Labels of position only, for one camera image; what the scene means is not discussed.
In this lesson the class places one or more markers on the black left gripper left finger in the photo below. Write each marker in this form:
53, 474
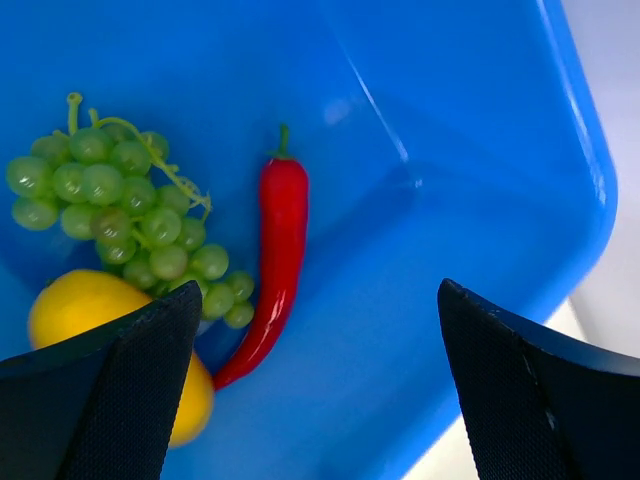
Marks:
102, 404

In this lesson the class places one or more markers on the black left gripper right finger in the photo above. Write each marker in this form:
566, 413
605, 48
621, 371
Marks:
536, 403

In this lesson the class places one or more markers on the red chili pepper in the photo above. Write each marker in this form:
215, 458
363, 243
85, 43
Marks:
284, 191

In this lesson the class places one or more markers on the yellow lemon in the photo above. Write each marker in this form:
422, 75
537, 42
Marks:
81, 300

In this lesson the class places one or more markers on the green grape bunch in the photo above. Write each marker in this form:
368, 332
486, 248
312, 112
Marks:
112, 185

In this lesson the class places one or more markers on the blue plastic bin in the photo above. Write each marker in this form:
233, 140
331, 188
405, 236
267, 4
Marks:
442, 139

